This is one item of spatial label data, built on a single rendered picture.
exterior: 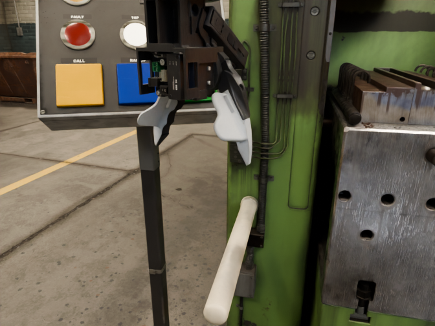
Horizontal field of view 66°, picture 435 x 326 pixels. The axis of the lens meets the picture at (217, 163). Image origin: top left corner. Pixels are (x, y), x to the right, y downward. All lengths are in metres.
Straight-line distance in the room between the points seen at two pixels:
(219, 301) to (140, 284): 1.09
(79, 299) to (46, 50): 1.25
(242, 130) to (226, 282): 0.37
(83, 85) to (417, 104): 0.65
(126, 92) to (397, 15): 0.92
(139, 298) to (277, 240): 0.80
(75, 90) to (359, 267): 0.70
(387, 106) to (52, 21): 0.67
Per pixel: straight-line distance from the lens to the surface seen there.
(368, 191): 0.78
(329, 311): 0.95
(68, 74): 0.64
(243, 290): 1.12
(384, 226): 0.82
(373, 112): 0.79
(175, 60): 0.37
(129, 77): 0.62
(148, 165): 0.78
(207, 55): 0.38
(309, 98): 0.91
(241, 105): 0.40
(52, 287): 1.83
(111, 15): 0.69
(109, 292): 1.71
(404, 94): 0.79
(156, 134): 0.49
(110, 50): 0.66
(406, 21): 1.28
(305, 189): 0.99
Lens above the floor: 1.08
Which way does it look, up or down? 20 degrees down
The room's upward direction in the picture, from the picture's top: straight up
